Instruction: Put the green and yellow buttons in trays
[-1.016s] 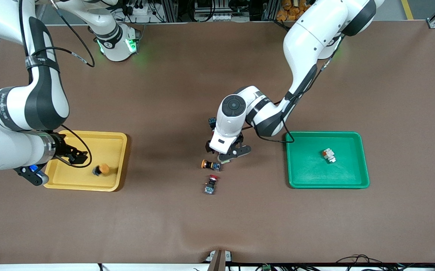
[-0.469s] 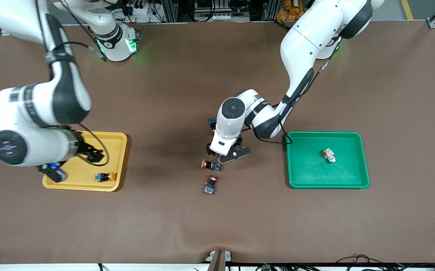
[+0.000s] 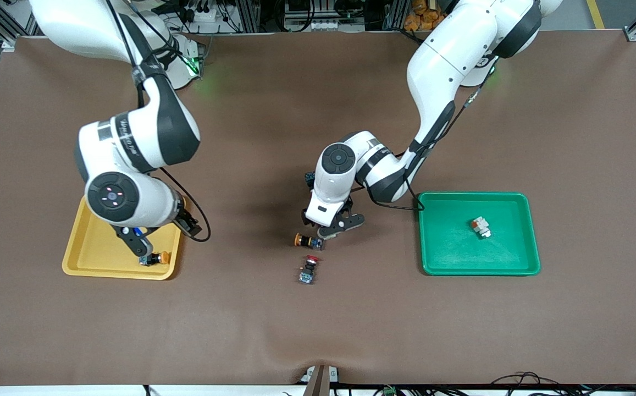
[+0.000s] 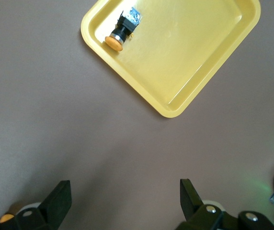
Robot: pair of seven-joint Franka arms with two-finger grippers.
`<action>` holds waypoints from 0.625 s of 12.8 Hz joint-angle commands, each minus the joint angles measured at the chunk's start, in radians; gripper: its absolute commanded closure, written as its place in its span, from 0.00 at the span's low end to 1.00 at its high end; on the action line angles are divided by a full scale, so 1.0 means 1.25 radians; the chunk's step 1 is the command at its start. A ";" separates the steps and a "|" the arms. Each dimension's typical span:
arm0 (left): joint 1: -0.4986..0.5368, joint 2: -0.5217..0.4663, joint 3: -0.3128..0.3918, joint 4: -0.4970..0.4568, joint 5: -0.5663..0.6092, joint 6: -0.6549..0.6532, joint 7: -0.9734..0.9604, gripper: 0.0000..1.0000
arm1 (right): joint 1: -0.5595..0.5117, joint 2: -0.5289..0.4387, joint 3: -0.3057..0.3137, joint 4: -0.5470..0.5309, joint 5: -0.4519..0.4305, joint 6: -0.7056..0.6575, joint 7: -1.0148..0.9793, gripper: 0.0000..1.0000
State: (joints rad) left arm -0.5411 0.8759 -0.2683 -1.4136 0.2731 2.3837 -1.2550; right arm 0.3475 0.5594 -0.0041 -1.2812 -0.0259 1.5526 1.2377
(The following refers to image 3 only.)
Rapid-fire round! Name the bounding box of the aluminium frame post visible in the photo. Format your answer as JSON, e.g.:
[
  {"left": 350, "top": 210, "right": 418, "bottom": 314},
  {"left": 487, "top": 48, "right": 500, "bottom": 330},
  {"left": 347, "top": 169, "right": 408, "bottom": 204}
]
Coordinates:
[
  {"left": 234, "top": 0, "right": 261, "bottom": 32},
  {"left": 382, "top": 0, "right": 409, "bottom": 31}
]

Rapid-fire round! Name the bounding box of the metal table clamp bracket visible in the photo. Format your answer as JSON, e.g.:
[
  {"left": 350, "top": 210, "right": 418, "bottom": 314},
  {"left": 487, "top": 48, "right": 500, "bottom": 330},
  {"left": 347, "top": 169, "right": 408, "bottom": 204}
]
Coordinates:
[{"left": 298, "top": 364, "right": 341, "bottom": 396}]

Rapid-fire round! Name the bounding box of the green plastic tray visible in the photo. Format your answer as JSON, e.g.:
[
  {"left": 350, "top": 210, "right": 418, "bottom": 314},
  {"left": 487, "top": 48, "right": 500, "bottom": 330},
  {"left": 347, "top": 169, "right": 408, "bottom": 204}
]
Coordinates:
[{"left": 417, "top": 191, "right": 541, "bottom": 277}]

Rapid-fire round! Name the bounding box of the white push button orange part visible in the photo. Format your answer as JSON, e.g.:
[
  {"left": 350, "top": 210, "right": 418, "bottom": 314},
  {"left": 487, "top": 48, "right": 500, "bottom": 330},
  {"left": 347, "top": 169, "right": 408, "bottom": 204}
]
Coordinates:
[{"left": 469, "top": 216, "right": 493, "bottom": 239}]

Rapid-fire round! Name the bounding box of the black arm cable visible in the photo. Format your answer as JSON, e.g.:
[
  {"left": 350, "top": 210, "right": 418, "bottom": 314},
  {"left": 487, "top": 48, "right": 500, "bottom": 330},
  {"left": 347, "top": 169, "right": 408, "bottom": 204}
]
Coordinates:
[
  {"left": 351, "top": 47, "right": 508, "bottom": 212},
  {"left": 103, "top": 0, "right": 212, "bottom": 243}
]

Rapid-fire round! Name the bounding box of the white terminal strip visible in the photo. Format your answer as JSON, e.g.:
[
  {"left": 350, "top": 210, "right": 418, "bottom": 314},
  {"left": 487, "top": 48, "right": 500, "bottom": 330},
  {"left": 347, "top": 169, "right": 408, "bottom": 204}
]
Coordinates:
[{"left": 285, "top": 18, "right": 351, "bottom": 32}]

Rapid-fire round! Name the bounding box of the black cable bundle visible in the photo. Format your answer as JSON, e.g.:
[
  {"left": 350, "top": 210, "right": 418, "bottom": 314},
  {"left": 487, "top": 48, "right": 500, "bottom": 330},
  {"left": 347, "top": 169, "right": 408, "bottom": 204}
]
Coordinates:
[{"left": 488, "top": 371, "right": 636, "bottom": 396}]

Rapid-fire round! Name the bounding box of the white power strip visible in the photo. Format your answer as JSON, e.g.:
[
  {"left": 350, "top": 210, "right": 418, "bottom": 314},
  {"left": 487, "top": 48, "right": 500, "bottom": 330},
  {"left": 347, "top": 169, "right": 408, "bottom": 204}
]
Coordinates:
[{"left": 180, "top": 4, "right": 225, "bottom": 27}]

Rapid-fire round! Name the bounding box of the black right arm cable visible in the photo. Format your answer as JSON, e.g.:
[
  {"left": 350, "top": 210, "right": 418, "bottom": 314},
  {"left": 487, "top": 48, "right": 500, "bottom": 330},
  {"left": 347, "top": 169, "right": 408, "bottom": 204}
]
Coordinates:
[{"left": 103, "top": 0, "right": 212, "bottom": 243}]

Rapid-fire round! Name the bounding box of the yellow cap push button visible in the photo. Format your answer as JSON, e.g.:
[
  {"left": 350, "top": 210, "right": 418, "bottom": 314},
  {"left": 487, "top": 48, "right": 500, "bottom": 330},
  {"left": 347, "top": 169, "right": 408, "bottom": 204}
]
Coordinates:
[
  {"left": 140, "top": 251, "right": 172, "bottom": 267},
  {"left": 294, "top": 232, "right": 324, "bottom": 251}
]

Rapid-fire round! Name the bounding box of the yellow plastic tray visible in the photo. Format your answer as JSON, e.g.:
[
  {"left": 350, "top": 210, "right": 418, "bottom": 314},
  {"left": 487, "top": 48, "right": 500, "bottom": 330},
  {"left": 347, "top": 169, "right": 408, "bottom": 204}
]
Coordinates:
[{"left": 62, "top": 190, "right": 187, "bottom": 281}]

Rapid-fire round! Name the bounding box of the orange knobbly objects pile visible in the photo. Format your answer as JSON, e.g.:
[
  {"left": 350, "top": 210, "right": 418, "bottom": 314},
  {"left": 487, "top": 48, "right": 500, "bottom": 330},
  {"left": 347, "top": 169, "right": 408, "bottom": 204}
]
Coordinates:
[{"left": 404, "top": 0, "right": 445, "bottom": 31}]

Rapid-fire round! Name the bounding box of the brown table cover mat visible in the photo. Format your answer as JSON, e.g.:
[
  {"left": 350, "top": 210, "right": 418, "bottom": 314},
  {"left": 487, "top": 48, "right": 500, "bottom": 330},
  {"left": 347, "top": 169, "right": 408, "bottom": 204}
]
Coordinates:
[{"left": 0, "top": 30, "right": 636, "bottom": 387}]

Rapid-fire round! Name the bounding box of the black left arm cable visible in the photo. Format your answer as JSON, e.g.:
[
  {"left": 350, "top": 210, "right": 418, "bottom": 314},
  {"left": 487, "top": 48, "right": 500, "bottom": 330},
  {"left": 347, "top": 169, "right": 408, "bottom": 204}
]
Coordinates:
[{"left": 351, "top": 47, "right": 508, "bottom": 212}]

